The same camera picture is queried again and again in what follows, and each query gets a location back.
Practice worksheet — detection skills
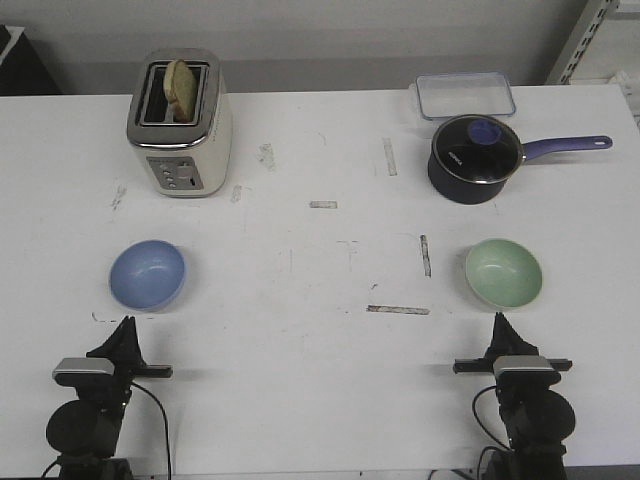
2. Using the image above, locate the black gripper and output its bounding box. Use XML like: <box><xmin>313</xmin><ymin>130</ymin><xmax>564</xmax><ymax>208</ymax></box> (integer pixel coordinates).
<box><xmin>85</xmin><ymin>316</ymin><xmax>173</xmax><ymax>395</ymax></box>
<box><xmin>452</xmin><ymin>312</ymin><xmax>571</xmax><ymax>389</ymax></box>

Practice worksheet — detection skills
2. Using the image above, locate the green bowl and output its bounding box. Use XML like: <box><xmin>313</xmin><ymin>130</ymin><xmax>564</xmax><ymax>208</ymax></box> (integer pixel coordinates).
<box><xmin>464</xmin><ymin>238</ymin><xmax>543</xmax><ymax>310</ymax></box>

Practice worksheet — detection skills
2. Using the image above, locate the blue bowl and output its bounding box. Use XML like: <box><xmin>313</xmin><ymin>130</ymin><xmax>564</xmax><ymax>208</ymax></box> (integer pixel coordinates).
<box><xmin>108</xmin><ymin>240</ymin><xmax>186</xmax><ymax>311</ymax></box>

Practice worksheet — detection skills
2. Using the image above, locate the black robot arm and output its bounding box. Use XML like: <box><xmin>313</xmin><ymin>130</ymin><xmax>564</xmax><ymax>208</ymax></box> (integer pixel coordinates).
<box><xmin>46</xmin><ymin>316</ymin><xmax>173</xmax><ymax>479</ymax></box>
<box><xmin>453</xmin><ymin>312</ymin><xmax>576</xmax><ymax>479</ymax></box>

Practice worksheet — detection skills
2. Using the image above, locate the dark blue saucepan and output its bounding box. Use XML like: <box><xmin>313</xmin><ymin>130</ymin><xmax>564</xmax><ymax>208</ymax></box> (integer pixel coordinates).
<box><xmin>427</xmin><ymin>133</ymin><xmax>613</xmax><ymax>205</ymax></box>

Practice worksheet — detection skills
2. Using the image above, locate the glass pot lid blue knob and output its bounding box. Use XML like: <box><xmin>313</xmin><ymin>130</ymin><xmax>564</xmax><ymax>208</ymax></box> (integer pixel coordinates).
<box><xmin>432</xmin><ymin>114</ymin><xmax>524</xmax><ymax>184</ymax></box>

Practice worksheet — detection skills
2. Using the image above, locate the cream and silver toaster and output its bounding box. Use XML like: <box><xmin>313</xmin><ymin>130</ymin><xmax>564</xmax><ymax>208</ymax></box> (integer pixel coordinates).
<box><xmin>126</xmin><ymin>48</ymin><xmax>233</xmax><ymax>198</ymax></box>

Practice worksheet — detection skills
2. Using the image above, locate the clear plastic food container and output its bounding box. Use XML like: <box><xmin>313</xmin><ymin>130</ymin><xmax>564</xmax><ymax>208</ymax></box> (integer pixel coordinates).
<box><xmin>409</xmin><ymin>71</ymin><xmax>517</xmax><ymax>121</ymax></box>

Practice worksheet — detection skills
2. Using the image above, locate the slice of toast bread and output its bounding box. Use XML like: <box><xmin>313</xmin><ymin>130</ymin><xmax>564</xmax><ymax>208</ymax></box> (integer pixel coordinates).
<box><xmin>163</xmin><ymin>59</ymin><xmax>198</xmax><ymax>123</ymax></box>

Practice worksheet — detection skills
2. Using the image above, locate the grey metal shelf upright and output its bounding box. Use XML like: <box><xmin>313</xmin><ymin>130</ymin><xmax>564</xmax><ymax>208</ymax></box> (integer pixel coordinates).
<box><xmin>545</xmin><ymin>0</ymin><xmax>620</xmax><ymax>85</ymax></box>

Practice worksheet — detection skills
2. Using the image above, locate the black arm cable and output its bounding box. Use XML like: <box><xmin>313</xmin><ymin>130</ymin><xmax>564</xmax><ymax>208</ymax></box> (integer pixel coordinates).
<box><xmin>130</xmin><ymin>382</ymin><xmax>174</xmax><ymax>477</ymax></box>
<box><xmin>472</xmin><ymin>387</ymin><xmax>511</xmax><ymax>451</ymax></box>

